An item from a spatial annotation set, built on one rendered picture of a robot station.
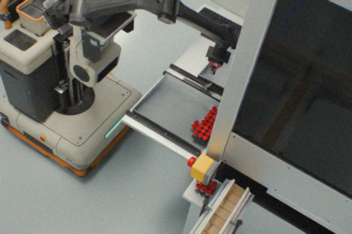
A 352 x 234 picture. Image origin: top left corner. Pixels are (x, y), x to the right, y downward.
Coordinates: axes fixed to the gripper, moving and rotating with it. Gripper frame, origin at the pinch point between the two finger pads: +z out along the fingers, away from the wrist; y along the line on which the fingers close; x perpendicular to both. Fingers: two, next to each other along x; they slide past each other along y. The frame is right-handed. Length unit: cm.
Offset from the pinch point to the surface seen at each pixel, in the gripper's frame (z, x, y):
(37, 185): 98, -43, -76
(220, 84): 5.7, -3.3, 5.4
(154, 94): 6.9, -20.0, -20.9
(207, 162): -11, -55, 9
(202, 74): 6.3, -0.8, -3.9
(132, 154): 96, -3, -31
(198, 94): 4.5, -14.0, -2.8
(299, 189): -21, -59, 40
